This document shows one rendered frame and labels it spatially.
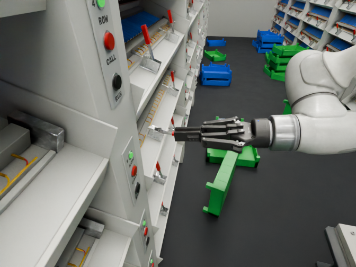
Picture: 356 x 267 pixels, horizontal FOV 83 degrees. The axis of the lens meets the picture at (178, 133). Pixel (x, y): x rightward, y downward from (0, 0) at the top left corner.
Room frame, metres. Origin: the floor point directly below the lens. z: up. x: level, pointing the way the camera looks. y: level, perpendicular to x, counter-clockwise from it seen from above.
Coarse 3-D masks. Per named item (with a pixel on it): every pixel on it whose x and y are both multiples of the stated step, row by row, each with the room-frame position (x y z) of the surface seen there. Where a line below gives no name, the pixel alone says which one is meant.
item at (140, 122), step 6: (162, 78) 0.75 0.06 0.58; (156, 90) 0.65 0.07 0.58; (156, 96) 0.62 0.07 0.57; (150, 102) 0.56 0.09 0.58; (150, 108) 0.53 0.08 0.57; (144, 114) 0.49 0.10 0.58; (138, 120) 0.46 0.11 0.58; (144, 120) 0.46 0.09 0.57; (138, 126) 0.43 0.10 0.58; (138, 132) 0.41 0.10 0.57; (144, 138) 0.41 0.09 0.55
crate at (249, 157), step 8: (208, 152) 0.87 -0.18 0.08; (216, 152) 0.96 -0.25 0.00; (224, 152) 0.96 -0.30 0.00; (248, 152) 0.96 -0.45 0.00; (256, 152) 0.90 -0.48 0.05; (208, 160) 0.87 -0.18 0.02; (216, 160) 0.86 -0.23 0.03; (240, 160) 0.84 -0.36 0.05; (248, 160) 0.83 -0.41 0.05; (256, 160) 0.83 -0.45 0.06
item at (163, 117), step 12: (168, 72) 0.85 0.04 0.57; (180, 72) 0.86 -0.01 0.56; (180, 84) 0.81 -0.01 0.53; (168, 96) 0.68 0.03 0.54; (156, 108) 0.58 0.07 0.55; (168, 108) 0.60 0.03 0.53; (156, 120) 0.52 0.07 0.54; (168, 120) 0.54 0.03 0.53; (144, 132) 0.44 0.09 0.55; (144, 144) 0.40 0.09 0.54; (156, 144) 0.41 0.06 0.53; (144, 156) 0.36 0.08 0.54; (156, 156) 0.37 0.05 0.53; (144, 168) 0.32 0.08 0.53
